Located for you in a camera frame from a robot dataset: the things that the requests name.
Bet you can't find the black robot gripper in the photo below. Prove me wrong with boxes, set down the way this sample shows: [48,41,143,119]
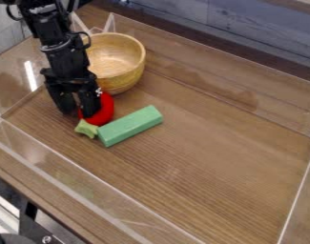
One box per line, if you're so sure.
[40,36,100,117]

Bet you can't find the clear acrylic tray enclosure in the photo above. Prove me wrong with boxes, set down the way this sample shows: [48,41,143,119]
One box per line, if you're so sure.
[0,14,310,244]

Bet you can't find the black metal table frame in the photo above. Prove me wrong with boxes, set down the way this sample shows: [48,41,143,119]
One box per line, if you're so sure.
[18,201,66,244]

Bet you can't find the green rectangular block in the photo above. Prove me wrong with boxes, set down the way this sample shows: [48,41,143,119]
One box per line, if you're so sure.
[98,106,163,147]

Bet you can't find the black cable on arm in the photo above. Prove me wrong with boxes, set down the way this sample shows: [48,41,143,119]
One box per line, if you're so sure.
[71,30,94,50]

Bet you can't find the wooden bowl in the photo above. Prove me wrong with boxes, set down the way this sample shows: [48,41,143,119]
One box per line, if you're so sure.
[87,32,147,95]

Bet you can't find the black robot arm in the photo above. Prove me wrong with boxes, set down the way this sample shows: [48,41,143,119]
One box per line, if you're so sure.
[6,0,100,117]

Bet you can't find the red plush radish toy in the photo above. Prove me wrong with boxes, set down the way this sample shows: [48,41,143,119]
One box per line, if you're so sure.
[74,92,114,139]

